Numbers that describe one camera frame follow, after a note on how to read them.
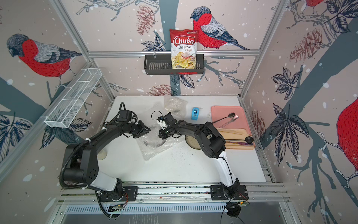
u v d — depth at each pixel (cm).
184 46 84
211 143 54
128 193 73
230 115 107
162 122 87
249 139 92
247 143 92
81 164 44
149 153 88
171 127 85
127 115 74
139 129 80
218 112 111
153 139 92
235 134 95
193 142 93
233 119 104
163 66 107
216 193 73
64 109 74
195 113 107
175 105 110
